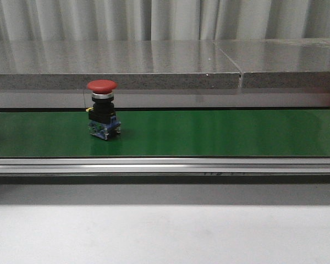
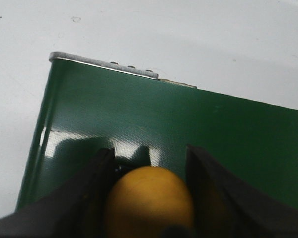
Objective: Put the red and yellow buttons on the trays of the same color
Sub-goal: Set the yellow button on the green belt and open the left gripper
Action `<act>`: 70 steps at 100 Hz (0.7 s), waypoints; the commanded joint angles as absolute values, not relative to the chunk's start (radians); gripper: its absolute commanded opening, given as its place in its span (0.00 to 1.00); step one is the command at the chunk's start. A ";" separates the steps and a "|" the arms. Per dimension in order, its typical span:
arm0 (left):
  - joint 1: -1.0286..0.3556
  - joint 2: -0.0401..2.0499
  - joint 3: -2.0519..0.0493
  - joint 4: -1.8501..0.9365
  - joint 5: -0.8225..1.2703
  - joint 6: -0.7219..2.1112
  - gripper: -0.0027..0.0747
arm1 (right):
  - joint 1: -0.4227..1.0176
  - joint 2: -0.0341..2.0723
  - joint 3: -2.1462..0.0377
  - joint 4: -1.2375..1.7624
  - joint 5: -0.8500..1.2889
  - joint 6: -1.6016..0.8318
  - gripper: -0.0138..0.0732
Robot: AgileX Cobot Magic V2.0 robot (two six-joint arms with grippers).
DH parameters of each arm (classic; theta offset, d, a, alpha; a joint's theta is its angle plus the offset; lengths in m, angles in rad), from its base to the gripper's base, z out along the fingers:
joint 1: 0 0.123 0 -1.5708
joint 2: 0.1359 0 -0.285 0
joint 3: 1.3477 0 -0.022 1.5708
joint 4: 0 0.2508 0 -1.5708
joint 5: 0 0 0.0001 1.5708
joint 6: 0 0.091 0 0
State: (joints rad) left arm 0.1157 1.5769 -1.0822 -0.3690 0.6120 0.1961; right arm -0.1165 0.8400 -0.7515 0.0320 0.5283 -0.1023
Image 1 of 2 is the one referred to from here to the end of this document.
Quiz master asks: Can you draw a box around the red mushroom push button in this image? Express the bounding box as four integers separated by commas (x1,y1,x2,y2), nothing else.
86,79,121,140

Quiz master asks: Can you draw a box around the green conveyor belt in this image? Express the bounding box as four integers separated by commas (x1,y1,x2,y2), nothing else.
0,109,330,157

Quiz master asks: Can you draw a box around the grey stone counter slab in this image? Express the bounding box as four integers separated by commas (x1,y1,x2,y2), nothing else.
0,40,240,91

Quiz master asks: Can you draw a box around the white counter base panel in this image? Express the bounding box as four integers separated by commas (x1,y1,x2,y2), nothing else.
0,89,330,109

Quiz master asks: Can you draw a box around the grey pleated curtain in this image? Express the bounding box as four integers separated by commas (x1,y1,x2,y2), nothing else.
0,1,330,41

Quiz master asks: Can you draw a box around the aluminium conveyor side rail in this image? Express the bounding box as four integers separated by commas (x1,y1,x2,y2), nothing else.
0,157,330,177

